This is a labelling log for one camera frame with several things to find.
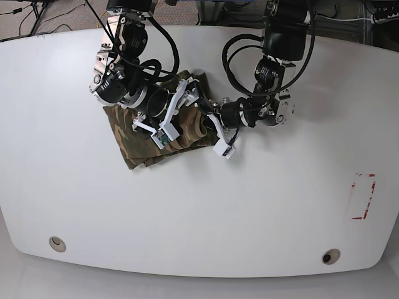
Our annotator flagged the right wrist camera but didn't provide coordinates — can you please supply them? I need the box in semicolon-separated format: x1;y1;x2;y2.
151;124;180;150

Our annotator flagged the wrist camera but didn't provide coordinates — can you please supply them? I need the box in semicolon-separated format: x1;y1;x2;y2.
213;139;236;159
151;124;180;150

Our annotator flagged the white power strip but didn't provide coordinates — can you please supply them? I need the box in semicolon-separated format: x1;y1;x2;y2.
372;9;398;24

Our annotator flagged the left table cable grommet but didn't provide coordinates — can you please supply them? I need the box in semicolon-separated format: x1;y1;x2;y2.
49;236;66;253

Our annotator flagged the red tape rectangle marking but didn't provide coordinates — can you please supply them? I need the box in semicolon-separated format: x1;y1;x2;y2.
348;173;377;221

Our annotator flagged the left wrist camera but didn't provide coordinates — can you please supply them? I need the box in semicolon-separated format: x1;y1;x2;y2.
213;139;236;159

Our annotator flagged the right table cable grommet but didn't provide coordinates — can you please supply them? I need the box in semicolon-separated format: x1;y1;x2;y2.
322;249;340;265

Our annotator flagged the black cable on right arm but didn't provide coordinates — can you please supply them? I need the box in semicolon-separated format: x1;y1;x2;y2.
84;0;181;94

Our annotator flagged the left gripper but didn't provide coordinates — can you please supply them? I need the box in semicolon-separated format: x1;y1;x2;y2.
198;98;240;146

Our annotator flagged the table cable grommet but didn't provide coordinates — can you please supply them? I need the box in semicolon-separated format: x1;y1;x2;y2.
49;236;66;253
322;249;340;265

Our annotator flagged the camouflage t-shirt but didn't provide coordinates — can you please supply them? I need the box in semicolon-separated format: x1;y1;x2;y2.
103;70;219;170

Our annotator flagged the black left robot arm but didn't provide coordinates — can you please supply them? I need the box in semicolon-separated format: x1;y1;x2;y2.
207;1;315;156

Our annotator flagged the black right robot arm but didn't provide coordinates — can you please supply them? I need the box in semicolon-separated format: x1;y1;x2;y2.
89;1;201;147

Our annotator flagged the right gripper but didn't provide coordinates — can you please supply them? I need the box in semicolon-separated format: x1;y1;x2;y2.
132;77;203;136

